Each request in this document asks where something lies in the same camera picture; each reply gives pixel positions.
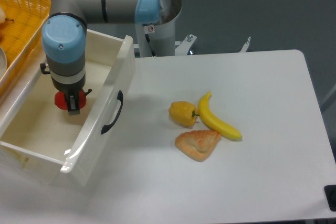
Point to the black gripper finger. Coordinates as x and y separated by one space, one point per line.
73 105

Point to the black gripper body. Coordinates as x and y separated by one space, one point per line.
69 89

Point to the red bell pepper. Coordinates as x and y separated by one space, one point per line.
60 100

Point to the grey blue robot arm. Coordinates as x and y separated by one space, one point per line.
64 38

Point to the white drawer cabinet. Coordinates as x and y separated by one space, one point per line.
35 134

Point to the white open drawer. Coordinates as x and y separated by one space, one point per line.
110 67

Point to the yellow bell pepper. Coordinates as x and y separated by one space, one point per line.
183 112

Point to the yellow woven basket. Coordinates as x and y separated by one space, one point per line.
21 32

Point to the metal bowl edge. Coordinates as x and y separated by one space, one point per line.
3 62

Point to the pear in basket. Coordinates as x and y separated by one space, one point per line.
4 18

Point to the triangular pastry bread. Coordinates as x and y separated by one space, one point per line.
198 144

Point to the yellow banana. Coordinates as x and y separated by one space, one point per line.
213 122

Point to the black corner object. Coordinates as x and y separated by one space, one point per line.
330 193

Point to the black drawer handle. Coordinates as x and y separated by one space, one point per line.
113 112

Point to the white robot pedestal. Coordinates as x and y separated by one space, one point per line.
156 40

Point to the white table frame bracket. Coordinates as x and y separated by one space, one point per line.
185 47

